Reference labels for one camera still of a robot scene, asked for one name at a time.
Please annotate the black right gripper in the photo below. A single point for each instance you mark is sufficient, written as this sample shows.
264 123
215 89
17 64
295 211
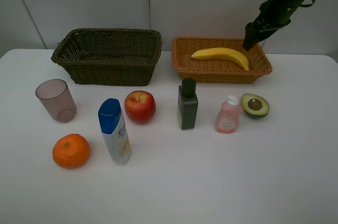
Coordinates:
274 15

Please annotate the yellow banana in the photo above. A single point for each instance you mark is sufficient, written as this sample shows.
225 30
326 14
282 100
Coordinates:
225 54

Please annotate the halved avocado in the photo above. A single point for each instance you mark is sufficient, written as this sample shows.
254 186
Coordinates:
255 106

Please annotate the pink soap bottle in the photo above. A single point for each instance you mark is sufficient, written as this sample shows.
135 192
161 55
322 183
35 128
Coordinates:
229 115

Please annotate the dark green bottle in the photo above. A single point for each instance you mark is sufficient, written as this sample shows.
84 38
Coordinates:
187 104

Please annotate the red apple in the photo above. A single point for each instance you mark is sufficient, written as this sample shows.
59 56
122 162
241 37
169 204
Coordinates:
140 106

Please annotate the orange wicker basket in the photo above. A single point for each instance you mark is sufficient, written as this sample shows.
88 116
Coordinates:
217 71

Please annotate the dark brown wicker basket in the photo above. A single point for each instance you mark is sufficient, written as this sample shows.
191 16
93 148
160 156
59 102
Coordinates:
109 57

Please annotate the white blue shampoo bottle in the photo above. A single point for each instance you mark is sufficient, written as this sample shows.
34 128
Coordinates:
114 131

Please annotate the translucent pink plastic cup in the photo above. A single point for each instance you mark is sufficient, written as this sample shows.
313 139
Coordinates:
57 100

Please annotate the orange mandarin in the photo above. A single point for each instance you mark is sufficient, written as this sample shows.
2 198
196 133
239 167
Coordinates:
71 151

